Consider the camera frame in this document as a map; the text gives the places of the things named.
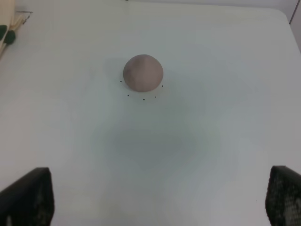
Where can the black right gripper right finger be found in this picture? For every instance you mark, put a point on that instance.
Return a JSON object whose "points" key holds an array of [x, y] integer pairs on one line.
{"points": [[283, 197]]}

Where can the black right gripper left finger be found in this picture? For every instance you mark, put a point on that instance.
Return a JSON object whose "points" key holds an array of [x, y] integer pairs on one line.
{"points": [[29, 201]]}

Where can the pink peach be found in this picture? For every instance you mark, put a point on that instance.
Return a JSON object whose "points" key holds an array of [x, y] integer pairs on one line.
{"points": [[143, 73]]}

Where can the cream linen bag green handles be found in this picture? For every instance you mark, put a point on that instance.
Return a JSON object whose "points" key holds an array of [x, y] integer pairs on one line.
{"points": [[11, 19]]}

